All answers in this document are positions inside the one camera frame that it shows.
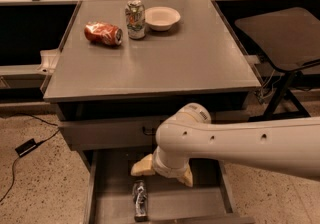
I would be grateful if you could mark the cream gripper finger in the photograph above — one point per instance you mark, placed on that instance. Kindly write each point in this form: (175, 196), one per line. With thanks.
(144, 167)
(185, 176)

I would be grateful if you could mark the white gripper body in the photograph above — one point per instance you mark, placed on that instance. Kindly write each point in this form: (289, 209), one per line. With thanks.
(167, 170)

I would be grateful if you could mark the silver redbull can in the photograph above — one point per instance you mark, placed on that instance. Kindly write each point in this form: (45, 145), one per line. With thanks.
(140, 198)

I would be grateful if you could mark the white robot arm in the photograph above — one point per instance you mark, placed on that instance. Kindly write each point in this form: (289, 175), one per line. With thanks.
(290, 146)

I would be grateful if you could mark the open grey middle drawer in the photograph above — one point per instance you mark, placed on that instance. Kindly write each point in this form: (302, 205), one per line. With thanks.
(110, 200)

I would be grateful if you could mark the grey top drawer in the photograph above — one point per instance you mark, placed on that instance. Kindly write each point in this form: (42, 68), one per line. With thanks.
(109, 133)

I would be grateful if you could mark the grey drawer cabinet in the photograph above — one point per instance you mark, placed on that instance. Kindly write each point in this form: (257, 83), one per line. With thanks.
(197, 60)

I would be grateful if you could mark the red soda can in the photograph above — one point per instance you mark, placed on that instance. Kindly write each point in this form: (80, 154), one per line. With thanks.
(102, 32)

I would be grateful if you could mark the green white soda can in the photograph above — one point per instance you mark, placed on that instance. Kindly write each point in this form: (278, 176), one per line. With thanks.
(135, 19)

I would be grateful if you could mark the black power adapter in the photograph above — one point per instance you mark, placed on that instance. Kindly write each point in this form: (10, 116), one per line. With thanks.
(26, 147)

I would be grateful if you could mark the white paper bowl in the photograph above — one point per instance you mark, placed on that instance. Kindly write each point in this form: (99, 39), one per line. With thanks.
(161, 18)

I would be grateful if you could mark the black drawer handle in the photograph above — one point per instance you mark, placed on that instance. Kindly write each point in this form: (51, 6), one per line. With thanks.
(148, 131)

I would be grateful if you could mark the white plastic bracket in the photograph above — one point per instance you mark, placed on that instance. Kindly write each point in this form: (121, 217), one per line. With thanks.
(49, 60)

